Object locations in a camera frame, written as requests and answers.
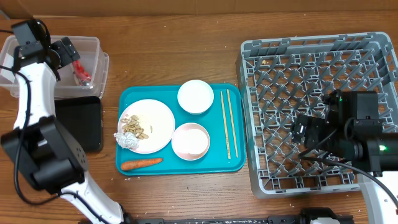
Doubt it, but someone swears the white green bowl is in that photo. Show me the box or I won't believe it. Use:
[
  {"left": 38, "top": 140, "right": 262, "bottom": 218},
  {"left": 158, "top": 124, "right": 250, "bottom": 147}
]
[{"left": 177, "top": 80, "right": 214, "bottom": 114}]

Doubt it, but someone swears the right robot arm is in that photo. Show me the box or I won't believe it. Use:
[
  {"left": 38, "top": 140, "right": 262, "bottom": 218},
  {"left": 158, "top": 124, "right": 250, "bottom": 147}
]
[{"left": 291, "top": 90, "right": 397, "bottom": 223}]

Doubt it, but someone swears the grey dishwasher rack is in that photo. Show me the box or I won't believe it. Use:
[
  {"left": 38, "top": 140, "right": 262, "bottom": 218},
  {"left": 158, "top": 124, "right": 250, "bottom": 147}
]
[{"left": 236, "top": 32, "right": 397, "bottom": 198}]

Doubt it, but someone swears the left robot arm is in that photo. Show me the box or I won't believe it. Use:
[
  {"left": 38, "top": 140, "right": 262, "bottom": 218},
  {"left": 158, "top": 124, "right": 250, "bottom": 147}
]
[{"left": 1, "top": 19, "right": 133, "bottom": 223}]

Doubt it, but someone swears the wooden chopstick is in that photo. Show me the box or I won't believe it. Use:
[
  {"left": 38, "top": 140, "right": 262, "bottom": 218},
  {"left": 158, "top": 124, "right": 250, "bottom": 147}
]
[
  {"left": 220, "top": 90, "right": 231, "bottom": 160},
  {"left": 226, "top": 89, "right": 239, "bottom": 158}
]

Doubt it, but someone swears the orange carrot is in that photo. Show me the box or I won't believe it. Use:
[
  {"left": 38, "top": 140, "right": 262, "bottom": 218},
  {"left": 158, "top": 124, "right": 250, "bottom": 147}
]
[{"left": 120, "top": 158, "right": 163, "bottom": 171}]

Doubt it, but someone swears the red snack wrapper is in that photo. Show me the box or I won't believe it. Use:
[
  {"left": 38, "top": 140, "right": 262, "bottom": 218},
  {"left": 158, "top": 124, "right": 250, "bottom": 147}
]
[{"left": 72, "top": 60, "right": 91, "bottom": 86}]

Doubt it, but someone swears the pink bowl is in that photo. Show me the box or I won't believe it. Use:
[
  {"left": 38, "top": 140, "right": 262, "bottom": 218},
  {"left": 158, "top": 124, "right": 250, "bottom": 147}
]
[{"left": 171, "top": 123, "right": 211, "bottom": 161}]

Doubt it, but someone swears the foil ball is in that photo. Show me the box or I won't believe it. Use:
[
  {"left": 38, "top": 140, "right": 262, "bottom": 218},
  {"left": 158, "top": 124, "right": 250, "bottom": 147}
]
[{"left": 113, "top": 132, "right": 139, "bottom": 149}]

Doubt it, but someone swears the white dinner plate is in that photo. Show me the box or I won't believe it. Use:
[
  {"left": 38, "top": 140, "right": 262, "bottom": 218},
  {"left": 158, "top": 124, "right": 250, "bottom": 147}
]
[{"left": 117, "top": 99, "right": 175, "bottom": 154}]

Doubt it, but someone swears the black tray bin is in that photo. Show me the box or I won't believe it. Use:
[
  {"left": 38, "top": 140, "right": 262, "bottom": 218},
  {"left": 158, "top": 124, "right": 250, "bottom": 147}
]
[{"left": 55, "top": 96, "right": 103, "bottom": 152}]

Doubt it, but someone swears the clear plastic bin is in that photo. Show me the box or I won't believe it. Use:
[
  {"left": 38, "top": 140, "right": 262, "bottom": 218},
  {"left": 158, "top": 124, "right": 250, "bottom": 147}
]
[{"left": 1, "top": 35, "right": 109, "bottom": 99}]

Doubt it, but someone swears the peanut shells pile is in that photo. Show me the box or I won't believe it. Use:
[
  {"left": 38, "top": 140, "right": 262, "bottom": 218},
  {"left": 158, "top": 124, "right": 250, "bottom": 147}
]
[{"left": 121, "top": 115, "right": 149, "bottom": 140}]

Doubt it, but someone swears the teal serving tray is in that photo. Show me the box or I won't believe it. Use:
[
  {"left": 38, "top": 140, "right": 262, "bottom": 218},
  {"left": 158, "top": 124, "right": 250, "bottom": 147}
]
[{"left": 115, "top": 83, "right": 246, "bottom": 176}]

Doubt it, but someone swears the rice pile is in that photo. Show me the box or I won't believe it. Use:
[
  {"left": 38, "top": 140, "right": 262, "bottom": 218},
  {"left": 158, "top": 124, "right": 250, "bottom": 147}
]
[{"left": 137, "top": 114, "right": 153, "bottom": 136}]

